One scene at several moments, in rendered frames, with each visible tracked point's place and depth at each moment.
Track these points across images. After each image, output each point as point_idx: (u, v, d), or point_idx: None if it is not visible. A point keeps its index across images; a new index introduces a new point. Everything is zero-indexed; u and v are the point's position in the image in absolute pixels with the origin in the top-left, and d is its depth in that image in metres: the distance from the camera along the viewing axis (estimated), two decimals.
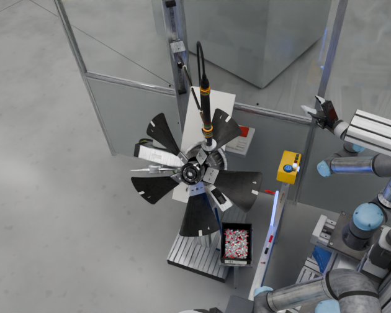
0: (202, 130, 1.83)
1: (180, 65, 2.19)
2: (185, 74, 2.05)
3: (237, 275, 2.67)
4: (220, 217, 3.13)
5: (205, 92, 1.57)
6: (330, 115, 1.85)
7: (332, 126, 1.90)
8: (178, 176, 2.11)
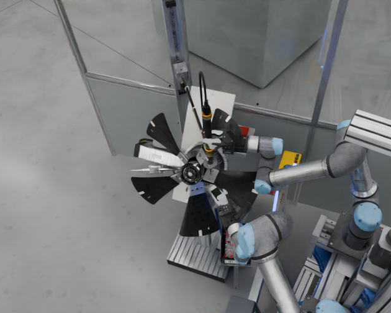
0: (203, 149, 1.94)
1: (182, 84, 2.30)
2: (188, 94, 2.16)
3: (237, 275, 2.67)
4: None
5: (207, 117, 1.69)
6: (238, 136, 1.76)
7: (241, 146, 1.81)
8: (178, 176, 2.11)
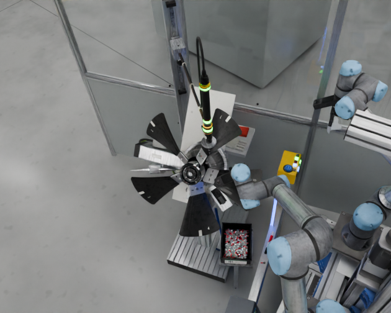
0: (202, 127, 1.81)
1: (179, 62, 2.17)
2: (185, 71, 2.03)
3: (237, 275, 2.67)
4: (220, 217, 3.13)
5: (205, 89, 1.56)
6: (327, 101, 1.71)
7: None
8: (178, 176, 2.11)
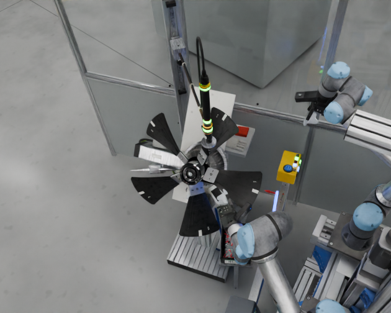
0: (202, 127, 1.81)
1: (179, 62, 2.17)
2: (185, 71, 2.03)
3: (237, 275, 2.67)
4: None
5: (205, 89, 1.56)
6: (309, 96, 1.72)
7: None
8: (183, 158, 2.08)
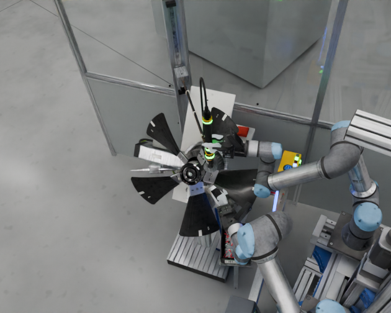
0: (204, 153, 1.96)
1: (182, 89, 2.32)
2: (188, 99, 2.18)
3: (237, 275, 2.67)
4: None
5: (208, 122, 1.71)
6: (238, 141, 1.78)
7: (241, 150, 1.83)
8: (183, 158, 2.08)
